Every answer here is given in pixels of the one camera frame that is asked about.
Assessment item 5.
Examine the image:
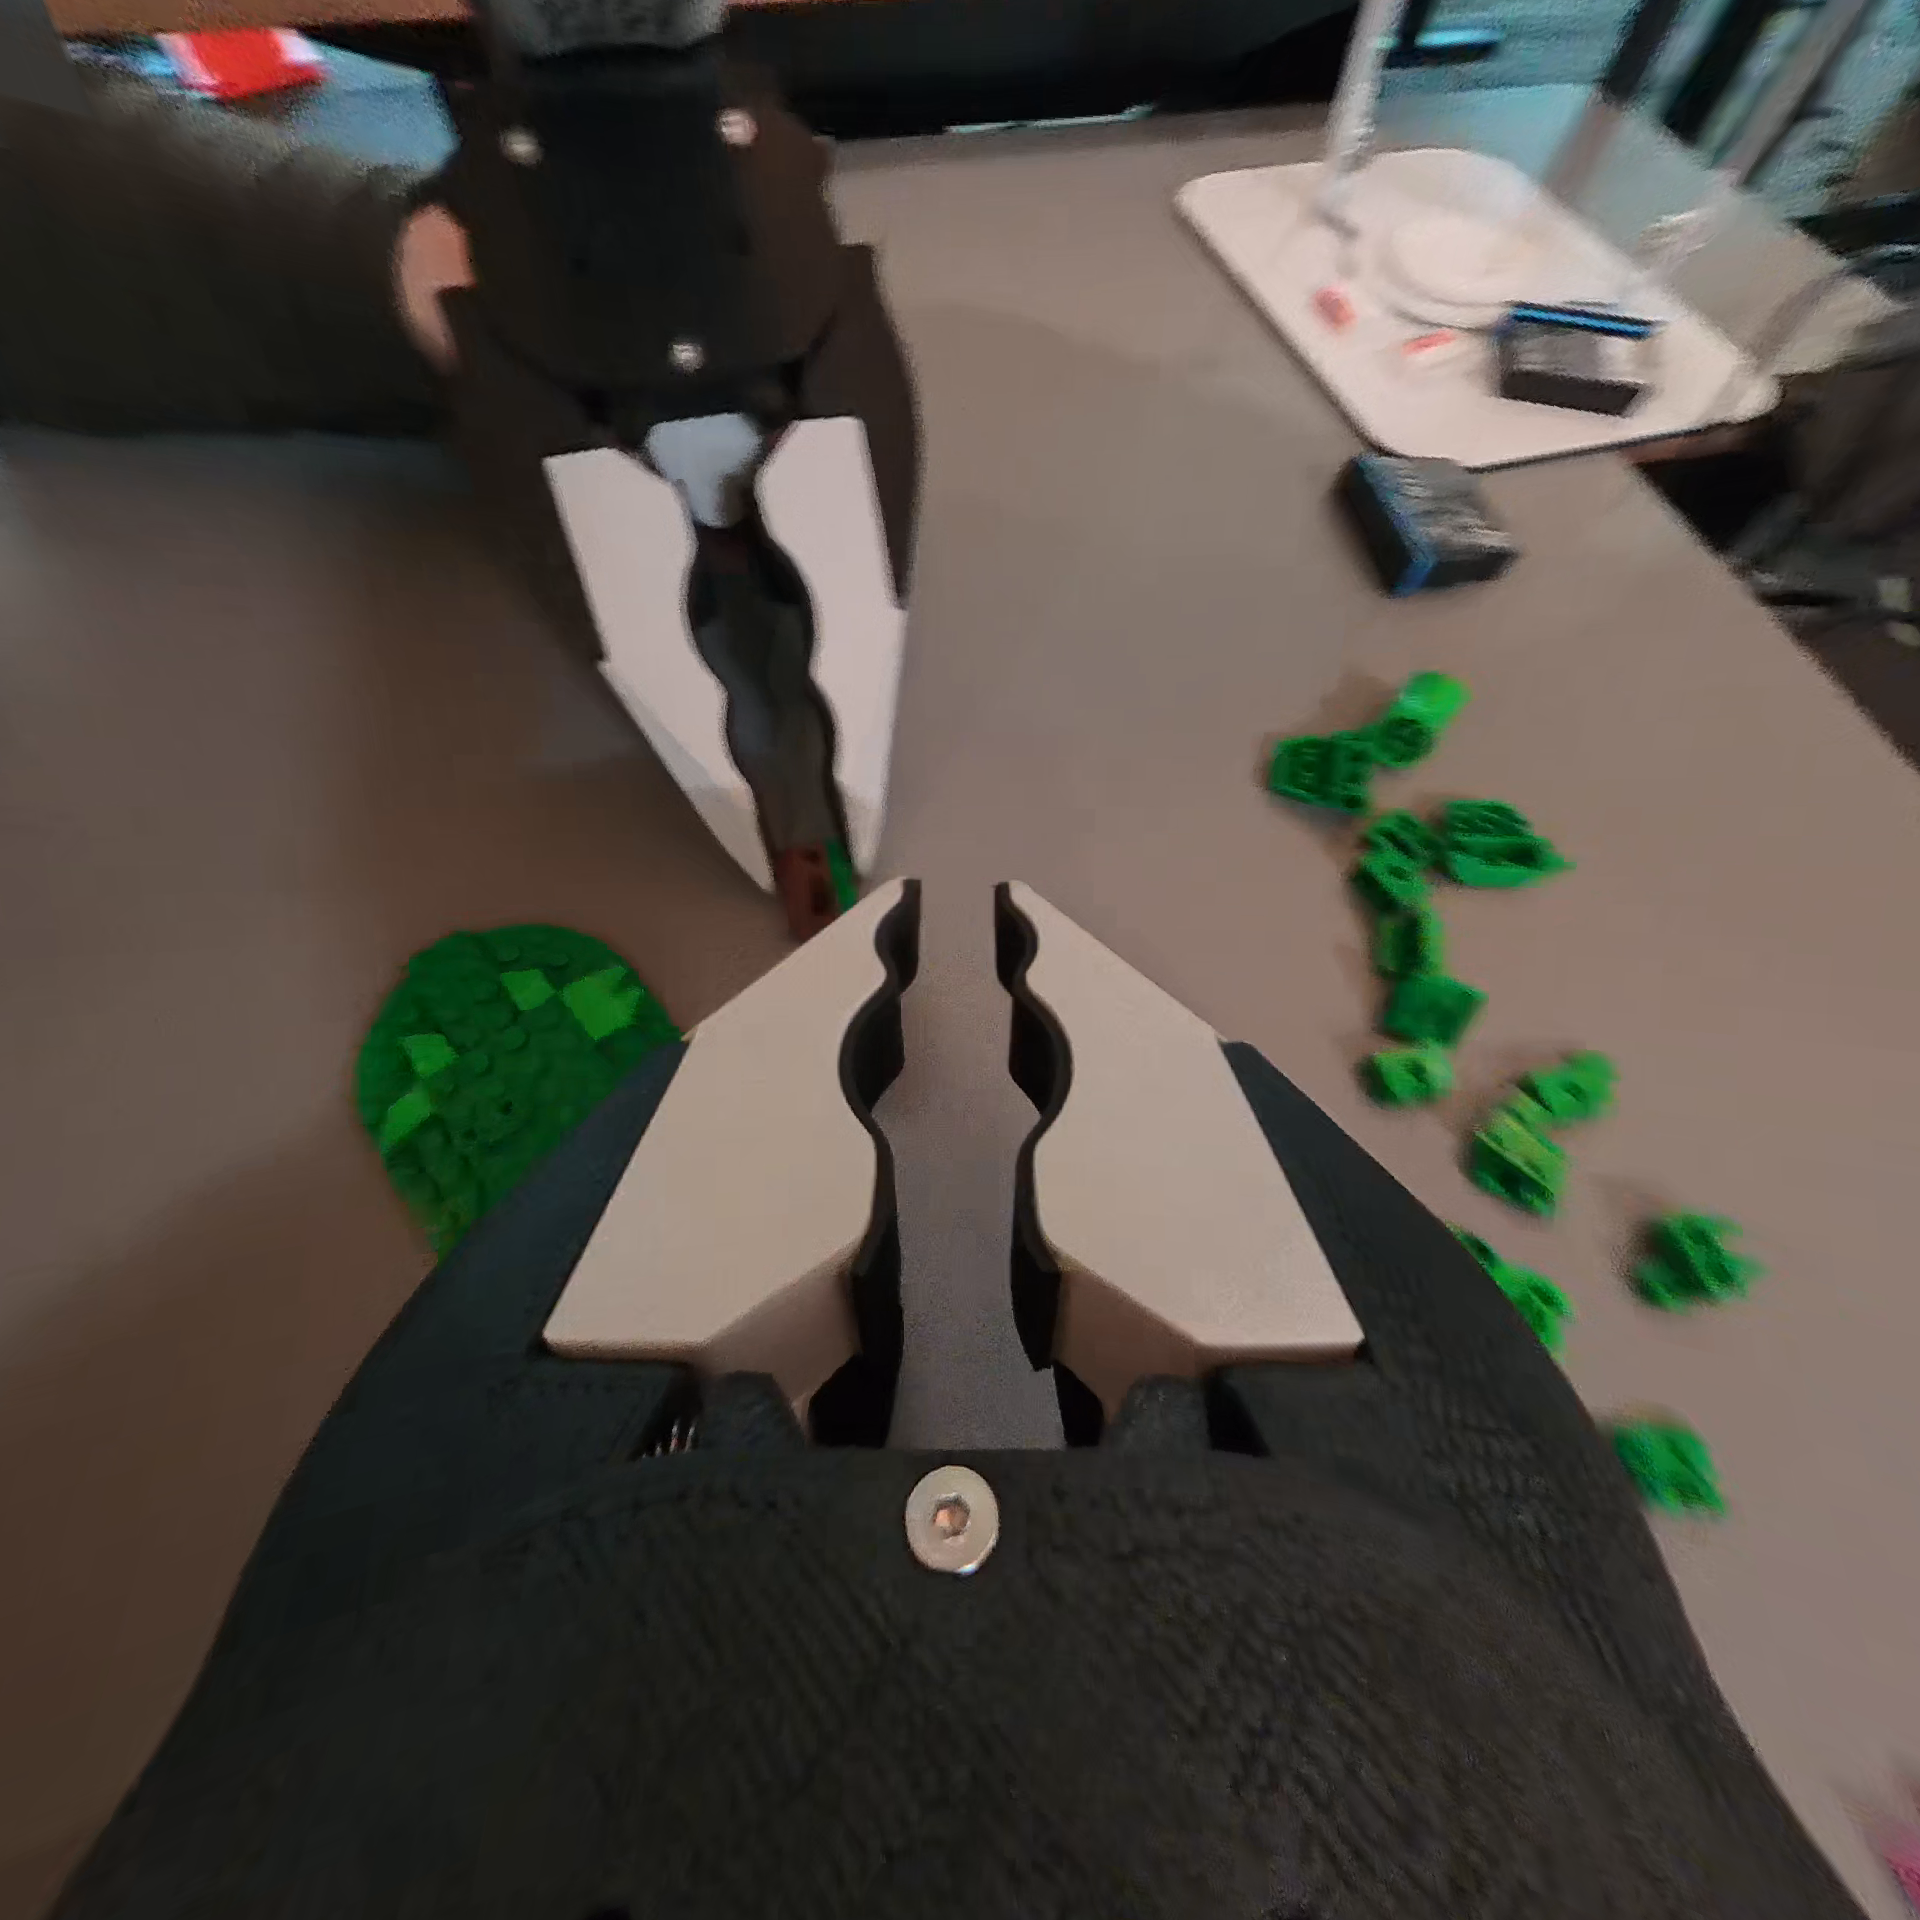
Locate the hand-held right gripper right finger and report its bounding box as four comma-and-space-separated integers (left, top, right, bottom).
993, 883, 1367, 1403

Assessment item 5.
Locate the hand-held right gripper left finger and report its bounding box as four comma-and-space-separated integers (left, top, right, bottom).
545, 879, 922, 1403

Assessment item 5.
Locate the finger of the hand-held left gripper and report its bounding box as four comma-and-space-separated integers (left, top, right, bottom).
540, 445, 781, 895
755, 414, 909, 855

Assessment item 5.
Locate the person's left forearm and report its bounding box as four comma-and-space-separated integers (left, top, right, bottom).
0, 89, 453, 442

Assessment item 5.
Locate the grey desk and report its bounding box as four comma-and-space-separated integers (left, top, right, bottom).
0, 89, 1920, 1920

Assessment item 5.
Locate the person's left hand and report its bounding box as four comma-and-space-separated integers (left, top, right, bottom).
394, 201, 459, 378

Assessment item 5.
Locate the pile of small green bricks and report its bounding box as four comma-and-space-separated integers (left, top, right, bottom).
1266, 670, 1764, 1518

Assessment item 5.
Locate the red and white packet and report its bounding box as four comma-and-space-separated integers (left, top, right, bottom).
157, 29, 325, 99

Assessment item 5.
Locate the white tray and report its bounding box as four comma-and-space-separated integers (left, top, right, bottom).
1178, 0, 1788, 473

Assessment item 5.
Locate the black battery with blue edge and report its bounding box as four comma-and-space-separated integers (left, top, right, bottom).
1495, 299, 1671, 416
1339, 454, 1521, 598

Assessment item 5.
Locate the round green base plate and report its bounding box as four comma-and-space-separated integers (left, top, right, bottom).
355, 926, 683, 1261

